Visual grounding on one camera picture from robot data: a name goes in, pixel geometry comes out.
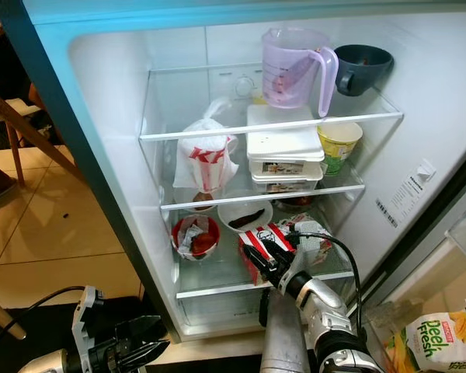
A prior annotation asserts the white lidded food container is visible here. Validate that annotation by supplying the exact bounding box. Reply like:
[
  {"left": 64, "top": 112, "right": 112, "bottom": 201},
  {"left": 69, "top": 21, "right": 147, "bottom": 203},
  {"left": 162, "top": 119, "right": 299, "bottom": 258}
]
[{"left": 246, "top": 104, "right": 325, "bottom": 162}]

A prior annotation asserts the white KFC plastic bag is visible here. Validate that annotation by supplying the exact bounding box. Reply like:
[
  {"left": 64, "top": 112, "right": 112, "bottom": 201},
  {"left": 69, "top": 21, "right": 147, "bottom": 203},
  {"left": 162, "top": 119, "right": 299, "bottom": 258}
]
[{"left": 172, "top": 99, "right": 240, "bottom": 195}]

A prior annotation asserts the refrigerator door with racks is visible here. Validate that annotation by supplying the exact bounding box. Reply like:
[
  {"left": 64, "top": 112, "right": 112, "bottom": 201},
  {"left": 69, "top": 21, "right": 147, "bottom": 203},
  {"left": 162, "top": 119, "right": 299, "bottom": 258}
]
[{"left": 365, "top": 167, "right": 466, "bottom": 373}]

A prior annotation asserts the blue-grey refrigerator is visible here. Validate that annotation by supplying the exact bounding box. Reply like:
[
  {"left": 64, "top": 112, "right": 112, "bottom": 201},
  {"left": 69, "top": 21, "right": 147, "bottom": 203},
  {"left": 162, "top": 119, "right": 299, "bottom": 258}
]
[{"left": 0, "top": 0, "right": 466, "bottom": 343}]

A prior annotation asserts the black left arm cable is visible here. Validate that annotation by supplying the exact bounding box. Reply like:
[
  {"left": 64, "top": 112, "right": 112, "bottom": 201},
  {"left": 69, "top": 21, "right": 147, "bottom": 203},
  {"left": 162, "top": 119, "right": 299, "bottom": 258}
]
[{"left": 0, "top": 286, "right": 85, "bottom": 366}]

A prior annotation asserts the red white KFC box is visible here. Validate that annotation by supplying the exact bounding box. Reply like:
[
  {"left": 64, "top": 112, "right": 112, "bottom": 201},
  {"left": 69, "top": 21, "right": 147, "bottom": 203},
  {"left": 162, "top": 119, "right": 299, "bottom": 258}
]
[{"left": 238, "top": 214, "right": 333, "bottom": 284}]

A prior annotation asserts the white bowl with dark food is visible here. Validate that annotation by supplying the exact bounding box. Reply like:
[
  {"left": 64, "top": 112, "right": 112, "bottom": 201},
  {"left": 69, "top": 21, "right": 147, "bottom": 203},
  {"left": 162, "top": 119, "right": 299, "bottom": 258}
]
[{"left": 217, "top": 200, "right": 274, "bottom": 234}]

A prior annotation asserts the small bowl with brown food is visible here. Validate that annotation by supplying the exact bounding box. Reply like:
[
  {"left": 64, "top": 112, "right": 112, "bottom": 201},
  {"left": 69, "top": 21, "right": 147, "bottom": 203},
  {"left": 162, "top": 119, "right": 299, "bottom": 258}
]
[{"left": 190, "top": 192, "right": 217, "bottom": 213}]

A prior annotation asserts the purple plastic measuring jug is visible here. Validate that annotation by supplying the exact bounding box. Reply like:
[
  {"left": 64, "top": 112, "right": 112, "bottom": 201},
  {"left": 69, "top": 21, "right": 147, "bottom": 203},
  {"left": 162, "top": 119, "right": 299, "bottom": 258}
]
[{"left": 261, "top": 28, "right": 339, "bottom": 117}]

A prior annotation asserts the labelled white food container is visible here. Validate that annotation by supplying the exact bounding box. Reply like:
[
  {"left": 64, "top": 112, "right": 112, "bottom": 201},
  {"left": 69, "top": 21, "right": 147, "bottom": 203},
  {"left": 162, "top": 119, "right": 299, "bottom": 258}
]
[{"left": 251, "top": 159, "right": 323, "bottom": 195}]

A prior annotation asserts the dark bowl with red food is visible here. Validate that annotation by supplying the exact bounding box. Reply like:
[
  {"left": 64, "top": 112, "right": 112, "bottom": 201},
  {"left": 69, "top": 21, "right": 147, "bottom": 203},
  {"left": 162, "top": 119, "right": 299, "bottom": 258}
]
[{"left": 276, "top": 194, "right": 315, "bottom": 212}]

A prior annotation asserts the yellow green noodle cup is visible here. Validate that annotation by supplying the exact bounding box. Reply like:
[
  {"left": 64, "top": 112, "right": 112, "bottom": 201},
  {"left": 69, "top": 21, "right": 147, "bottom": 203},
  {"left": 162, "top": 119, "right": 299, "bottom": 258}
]
[{"left": 317, "top": 121, "right": 363, "bottom": 176}]

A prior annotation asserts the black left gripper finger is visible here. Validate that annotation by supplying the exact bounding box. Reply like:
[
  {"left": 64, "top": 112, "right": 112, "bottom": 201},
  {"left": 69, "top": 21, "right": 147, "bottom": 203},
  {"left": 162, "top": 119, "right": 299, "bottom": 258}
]
[
  {"left": 118, "top": 315, "right": 162, "bottom": 341},
  {"left": 127, "top": 338, "right": 172, "bottom": 371}
]

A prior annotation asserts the dark grey handled bowl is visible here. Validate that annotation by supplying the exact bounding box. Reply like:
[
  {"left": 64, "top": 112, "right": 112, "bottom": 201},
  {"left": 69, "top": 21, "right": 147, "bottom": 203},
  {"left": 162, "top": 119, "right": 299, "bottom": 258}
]
[{"left": 334, "top": 44, "right": 395, "bottom": 97}]

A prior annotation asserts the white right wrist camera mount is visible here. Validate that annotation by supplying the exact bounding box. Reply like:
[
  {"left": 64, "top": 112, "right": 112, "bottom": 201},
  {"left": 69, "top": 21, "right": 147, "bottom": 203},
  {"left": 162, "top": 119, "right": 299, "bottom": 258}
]
[{"left": 287, "top": 221, "right": 323, "bottom": 277}]

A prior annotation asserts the red bowl with sachets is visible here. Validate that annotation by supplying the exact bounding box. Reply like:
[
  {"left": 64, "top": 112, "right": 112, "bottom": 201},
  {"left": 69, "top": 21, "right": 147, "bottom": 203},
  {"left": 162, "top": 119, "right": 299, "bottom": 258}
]
[{"left": 171, "top": 215, "right": 221, "bottom": 261}]

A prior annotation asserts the Peel Fresh juice pack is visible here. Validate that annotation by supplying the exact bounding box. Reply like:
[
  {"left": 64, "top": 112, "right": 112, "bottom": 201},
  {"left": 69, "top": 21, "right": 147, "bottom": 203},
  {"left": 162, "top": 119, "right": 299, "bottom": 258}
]
[{"left": 388, "top": 299, "right": 466, "bottom": 373}]

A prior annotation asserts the white chair with wooden legs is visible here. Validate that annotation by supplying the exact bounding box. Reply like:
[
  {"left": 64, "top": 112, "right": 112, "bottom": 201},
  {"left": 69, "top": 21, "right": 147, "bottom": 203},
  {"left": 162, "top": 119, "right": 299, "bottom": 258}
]
[{"left": 0, "top": 97, "right": 47, "bottom": 187}]

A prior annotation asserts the black floor mat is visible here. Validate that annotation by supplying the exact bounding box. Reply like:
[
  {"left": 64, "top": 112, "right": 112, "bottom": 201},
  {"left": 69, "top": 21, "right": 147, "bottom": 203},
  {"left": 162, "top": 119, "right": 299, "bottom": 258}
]
[{"left": 0, "top": 299, "right": 265, "bottom": 373}]

